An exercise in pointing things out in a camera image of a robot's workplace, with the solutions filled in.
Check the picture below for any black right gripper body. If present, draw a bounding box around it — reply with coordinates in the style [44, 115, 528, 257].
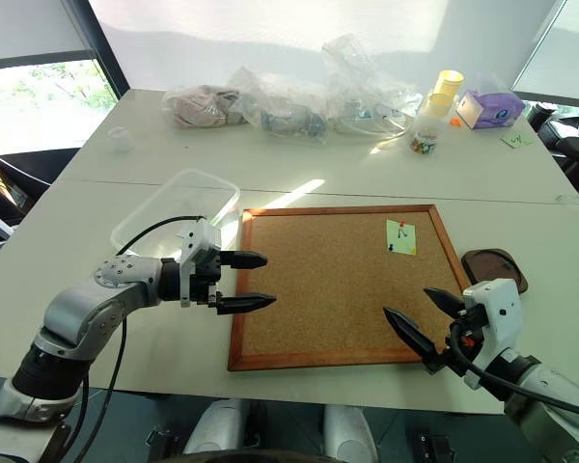
[421, 305, 489, 378]

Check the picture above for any clear jar with colourful bits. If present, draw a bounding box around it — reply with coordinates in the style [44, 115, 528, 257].
[409, 112, 441, 156]

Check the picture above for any black office chair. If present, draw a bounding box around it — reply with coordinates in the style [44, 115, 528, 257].
[527, 100, 579, 190]

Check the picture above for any plastic bag with grey items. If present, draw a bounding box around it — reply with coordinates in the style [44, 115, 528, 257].
[231, 66, 330, 147]

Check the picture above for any green paper note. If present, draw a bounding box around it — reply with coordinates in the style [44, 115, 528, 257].
[500, 133, 537, 150]

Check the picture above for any large clear plastic bag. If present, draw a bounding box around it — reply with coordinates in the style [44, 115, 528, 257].
[319, 33, 425, 137]

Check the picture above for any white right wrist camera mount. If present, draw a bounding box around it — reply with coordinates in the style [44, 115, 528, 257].
[461, 278, 524, 390]

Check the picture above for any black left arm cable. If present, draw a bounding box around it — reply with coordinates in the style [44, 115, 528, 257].
[71, 215, 207, 463]

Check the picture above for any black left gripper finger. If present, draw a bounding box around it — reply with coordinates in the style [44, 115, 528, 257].
[216, 292, 278, 316]
[219, 250, 269, 272]

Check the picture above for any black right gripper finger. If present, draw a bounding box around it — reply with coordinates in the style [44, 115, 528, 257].
[382, 306, 438, 364]
[423, 286, 466, 318]

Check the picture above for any plastic bag with pink items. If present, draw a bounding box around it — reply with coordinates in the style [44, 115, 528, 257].
[161, 83, 245, 129]

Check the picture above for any silver rounded robot leg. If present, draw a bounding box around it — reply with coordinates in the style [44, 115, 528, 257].
[182, 398, 253, 457]
[322, 403, 380, 463]

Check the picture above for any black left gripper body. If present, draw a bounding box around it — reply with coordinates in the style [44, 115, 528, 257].
[190, 248, 224, 308]

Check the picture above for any tall yellow paper cup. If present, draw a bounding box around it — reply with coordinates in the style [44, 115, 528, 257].
[430, 69, 466, 98]

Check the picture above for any clear plastic container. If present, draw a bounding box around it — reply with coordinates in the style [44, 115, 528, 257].
[110, 167, 241, 259]

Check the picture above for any small clear plastic cup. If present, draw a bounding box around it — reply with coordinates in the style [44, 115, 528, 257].
[107, 125, 133, 155]

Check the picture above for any pale yellow paper note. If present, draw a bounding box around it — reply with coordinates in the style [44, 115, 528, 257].
[384, 218, 418, 256]

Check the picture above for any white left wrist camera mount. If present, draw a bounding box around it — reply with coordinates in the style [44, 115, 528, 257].
[176, 219, 223, 310]

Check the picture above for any purple tissue box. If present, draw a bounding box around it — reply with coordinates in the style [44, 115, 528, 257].
[455, 88, 527, 131]

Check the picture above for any black window frame post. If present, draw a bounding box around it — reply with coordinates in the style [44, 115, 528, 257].
[83, 0, 132, 98]

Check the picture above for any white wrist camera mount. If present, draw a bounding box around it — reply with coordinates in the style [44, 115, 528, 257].
[176, 219, 223, 310]
[461, 278, 524, 390]

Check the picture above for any wood framed cork board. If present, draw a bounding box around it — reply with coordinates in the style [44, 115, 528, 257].
[227, 204, 474, 372]

